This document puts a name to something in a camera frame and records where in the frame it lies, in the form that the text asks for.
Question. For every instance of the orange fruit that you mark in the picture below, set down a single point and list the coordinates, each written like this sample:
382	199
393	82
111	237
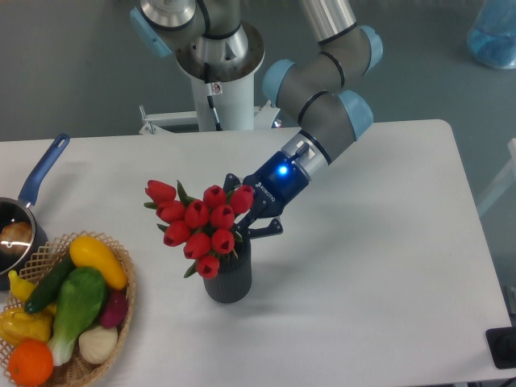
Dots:
30	363

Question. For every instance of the woven wicker basket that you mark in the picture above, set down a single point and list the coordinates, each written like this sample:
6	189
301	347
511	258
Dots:
77	372

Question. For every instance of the blue transparent water bottle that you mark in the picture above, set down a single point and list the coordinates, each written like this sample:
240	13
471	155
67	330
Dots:
491	40

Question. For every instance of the dark green cucumber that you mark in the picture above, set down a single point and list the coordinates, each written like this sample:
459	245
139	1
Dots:
48	288

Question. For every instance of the red tulip bouquet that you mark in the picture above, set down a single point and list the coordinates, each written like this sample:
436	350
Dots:
204	227

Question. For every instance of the white garlic bulb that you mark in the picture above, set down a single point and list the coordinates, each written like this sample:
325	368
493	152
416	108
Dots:
97	344

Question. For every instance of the blue handled saucepan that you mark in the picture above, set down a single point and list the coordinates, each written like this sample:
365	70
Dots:
19	209

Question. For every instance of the black device at edge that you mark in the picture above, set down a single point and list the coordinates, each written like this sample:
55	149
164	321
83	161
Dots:
501	343

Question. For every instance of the dark grey ribbed vase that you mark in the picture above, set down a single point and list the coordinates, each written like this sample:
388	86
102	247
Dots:
234	278

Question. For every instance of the fried food piece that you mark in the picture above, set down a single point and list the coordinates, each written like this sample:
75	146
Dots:
16	238

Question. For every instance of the green bok choy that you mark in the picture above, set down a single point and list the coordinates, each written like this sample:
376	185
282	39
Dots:
78	304

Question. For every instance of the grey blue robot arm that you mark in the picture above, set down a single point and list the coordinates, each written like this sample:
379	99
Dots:
220	54

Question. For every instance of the purple sweet potato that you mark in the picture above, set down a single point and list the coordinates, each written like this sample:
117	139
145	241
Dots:
115	310

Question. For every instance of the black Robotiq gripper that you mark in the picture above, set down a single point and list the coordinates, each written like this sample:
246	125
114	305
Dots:
275	184

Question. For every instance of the yellow squash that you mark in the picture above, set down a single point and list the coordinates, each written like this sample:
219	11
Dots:
87	251

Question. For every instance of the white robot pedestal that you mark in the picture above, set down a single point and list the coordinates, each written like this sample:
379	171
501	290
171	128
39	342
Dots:
231	105

